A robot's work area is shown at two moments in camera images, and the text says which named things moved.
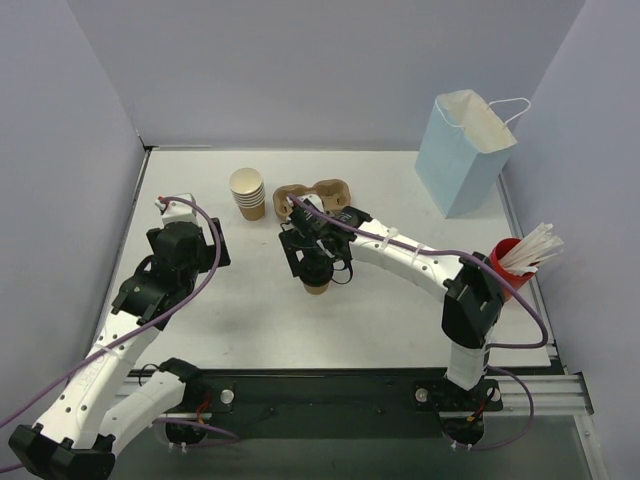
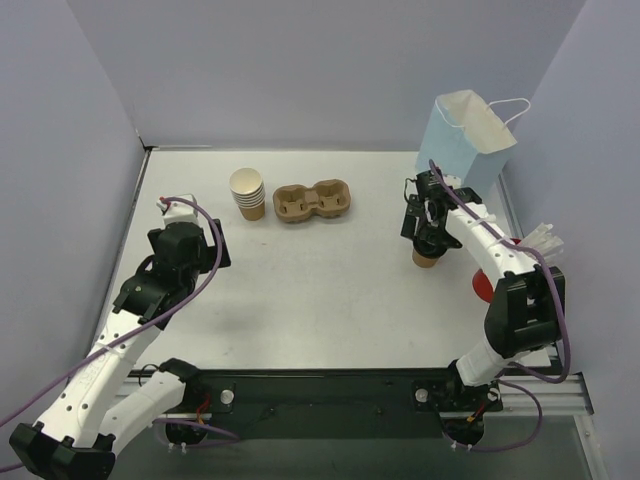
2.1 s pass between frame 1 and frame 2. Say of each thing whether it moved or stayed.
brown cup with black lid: moved
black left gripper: stayed
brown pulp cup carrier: stayed
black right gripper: moved
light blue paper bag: stayed
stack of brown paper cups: stayed
